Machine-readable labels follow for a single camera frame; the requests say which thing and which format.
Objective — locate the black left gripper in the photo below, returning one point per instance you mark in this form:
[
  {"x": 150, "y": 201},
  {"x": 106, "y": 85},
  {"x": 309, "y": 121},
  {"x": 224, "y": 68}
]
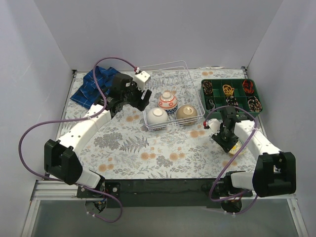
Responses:
[{"x": 139, "y": 96}]

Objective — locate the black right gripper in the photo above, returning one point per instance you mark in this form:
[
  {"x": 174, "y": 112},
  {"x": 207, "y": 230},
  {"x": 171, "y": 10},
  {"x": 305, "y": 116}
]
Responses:
[{"x": 224, "y": 141}]

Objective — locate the yellow-rimmed bowl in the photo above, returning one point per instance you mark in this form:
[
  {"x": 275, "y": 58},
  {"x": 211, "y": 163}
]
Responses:
[{"x": 236, "y": 147}]

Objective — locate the white bowl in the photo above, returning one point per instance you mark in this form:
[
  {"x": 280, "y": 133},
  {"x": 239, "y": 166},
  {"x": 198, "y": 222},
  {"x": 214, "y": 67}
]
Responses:
[{"x": 156, "y": 115}]

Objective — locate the orange line pattern bowl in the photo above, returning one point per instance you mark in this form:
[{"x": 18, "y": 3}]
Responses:
[{"x": 167, "y": 100}]

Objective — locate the white wire dish rack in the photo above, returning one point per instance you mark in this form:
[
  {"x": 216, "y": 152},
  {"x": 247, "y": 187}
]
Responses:
[{"x": 176, "y": 78}]

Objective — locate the blue diamond pattern bowl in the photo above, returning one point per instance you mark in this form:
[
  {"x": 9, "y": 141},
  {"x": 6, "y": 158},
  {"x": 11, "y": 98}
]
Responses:
[{"x": 172, "y": 110}]

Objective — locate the brown lattice pattern bowl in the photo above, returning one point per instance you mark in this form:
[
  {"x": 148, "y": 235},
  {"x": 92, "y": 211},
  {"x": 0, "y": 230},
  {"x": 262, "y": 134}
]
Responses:
[{"x": 156, "y": 126}]

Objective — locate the cream bowl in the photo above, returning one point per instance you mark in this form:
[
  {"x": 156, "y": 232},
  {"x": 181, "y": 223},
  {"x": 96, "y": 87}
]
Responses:
[{"x": 186, "y": 114}]

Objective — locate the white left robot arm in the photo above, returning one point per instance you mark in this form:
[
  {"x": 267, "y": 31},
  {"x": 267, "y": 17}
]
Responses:
[{"x": 61, "y": 156}]

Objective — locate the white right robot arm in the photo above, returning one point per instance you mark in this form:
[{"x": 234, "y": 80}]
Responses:
[{"x": 275, "y": 170}]

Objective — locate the grey rolled band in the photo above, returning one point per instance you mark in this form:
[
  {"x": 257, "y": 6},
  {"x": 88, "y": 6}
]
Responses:
[{"x": 210, "y": 104}]

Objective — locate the black floral rolled band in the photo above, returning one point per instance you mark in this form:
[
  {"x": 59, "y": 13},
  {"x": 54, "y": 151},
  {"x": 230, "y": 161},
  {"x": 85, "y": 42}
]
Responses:
[{"x": 231, "y": 101}]

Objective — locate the floral patterned table mat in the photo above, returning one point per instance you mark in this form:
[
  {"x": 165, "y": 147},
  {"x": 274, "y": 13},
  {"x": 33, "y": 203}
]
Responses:
[{"x": 125, "y": 148}]

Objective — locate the pink black rolled band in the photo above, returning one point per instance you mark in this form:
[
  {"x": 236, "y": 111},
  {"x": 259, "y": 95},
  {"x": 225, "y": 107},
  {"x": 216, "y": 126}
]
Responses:
[{"x": 254, "y": 104}]

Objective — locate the green compartment organizer tray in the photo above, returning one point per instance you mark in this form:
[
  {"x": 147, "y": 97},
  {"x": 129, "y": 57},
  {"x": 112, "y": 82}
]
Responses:
[{"x": 219, "y": 98}]

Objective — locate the yellow rolled band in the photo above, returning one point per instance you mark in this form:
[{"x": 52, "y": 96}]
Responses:
[{"x": 228, "y": 90}]

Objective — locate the blue plaid shirt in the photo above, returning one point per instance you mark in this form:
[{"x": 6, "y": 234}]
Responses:
[{"x": 87, "y": 93}]

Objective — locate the dark floral rolled band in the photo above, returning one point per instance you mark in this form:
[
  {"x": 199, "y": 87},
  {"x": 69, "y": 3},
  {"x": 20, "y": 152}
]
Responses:
[{"x": 207, "y": 87}]

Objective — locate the red black rolled band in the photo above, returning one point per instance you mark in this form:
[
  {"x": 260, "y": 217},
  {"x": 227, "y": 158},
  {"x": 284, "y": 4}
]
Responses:
[{"x": 247, "y": 86}]

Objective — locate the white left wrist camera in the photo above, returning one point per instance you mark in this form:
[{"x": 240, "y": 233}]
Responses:
[{"x": 140, "y": 79}]

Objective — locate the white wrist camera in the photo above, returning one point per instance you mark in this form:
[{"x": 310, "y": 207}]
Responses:
[
  {"x": 140, "y": 79},
  {"x": 213, "y": 125}
]

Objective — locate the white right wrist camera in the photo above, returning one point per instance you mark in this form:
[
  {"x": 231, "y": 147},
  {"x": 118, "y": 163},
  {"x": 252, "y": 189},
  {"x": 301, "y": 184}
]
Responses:
[{"x": 213, "y": 125}]

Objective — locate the aluminium frame rail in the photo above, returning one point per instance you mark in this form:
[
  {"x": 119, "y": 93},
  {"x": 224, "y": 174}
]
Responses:
[{"x": 137, "y": 192}]

